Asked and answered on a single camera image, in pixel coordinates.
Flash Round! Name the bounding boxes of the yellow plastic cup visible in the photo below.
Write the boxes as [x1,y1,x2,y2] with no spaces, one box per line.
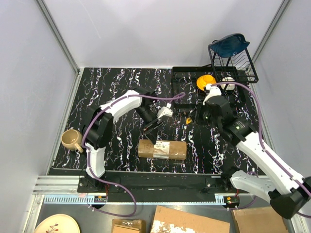
[196,74,216,91]

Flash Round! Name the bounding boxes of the cardboard box at corner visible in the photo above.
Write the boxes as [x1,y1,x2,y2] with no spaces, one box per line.
[231,207,288,233]

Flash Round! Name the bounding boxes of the beige ceramic mug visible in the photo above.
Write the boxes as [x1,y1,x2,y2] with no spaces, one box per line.
[61,129,84,153]

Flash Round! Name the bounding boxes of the yellow utility knife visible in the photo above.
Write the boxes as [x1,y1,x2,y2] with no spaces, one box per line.
[186,117,192,124]

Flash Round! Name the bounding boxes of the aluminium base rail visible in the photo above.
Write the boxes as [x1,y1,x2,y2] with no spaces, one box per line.
[34,172,241,205]

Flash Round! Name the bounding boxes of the black drain tray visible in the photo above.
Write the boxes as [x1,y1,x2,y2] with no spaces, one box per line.
[171,65,247,111]

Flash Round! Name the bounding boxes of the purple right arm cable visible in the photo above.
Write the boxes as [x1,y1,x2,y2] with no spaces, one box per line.
[209,82,311,216]

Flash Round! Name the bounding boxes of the white small cup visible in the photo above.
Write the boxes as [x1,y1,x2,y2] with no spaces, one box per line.
[221,77,237,91]

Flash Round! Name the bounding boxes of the small cardboard box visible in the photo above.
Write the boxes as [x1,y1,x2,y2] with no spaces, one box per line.
[111,219,146,233]

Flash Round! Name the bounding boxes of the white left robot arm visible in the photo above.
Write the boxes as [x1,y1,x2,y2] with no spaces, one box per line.
[82,87,162,192]

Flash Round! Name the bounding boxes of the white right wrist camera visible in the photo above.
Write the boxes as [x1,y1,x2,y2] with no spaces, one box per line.
[203,84,222,105]

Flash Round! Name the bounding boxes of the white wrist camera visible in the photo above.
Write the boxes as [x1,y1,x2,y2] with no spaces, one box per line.
[203,84,222,105]
[157,106,173,119]

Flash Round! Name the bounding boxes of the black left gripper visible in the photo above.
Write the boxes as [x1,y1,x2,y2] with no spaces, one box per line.
[135,106,164,145]

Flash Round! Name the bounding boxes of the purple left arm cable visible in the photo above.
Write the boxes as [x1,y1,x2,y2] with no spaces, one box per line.
[80,92,186,217]

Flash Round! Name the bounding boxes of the black wire dish rack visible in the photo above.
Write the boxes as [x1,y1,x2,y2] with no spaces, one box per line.
[208,45,259,84]

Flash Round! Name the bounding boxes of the blue bowl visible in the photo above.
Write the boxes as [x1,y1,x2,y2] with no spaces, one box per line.
[214,33,250,58]

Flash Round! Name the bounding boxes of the patterned ceramic plate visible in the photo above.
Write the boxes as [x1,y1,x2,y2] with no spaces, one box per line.
[34,214,80,233]

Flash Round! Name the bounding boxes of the flat cardboard sheet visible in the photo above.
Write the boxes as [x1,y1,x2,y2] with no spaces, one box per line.
[150,205,230,233]

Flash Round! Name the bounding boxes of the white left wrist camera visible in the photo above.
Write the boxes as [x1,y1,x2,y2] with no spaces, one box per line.
[157,106,173,119]

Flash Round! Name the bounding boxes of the brown cardboard express box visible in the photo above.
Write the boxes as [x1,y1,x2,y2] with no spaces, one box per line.
[138,139,187,160]

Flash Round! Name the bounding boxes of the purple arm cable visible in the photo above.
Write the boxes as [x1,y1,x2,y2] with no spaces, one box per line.
[209,82,311,216]
[80,92,186,217]

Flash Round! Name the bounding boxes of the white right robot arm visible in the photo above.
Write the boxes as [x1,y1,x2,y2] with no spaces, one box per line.
[194,96,311,219]

